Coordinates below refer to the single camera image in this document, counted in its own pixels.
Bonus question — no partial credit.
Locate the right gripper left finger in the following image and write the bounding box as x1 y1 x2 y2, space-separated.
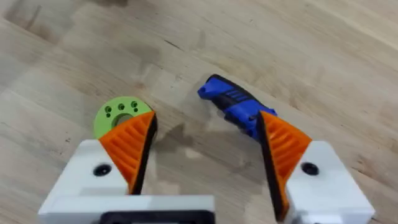
49 110 159 197

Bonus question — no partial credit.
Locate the blue electric screwdriver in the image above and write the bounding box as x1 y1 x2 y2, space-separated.
197 73 278 142

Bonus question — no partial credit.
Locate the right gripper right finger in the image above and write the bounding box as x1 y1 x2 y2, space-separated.
256 110 376 224

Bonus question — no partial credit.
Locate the green disc with holes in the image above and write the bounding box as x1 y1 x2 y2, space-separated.
93 96 153 141

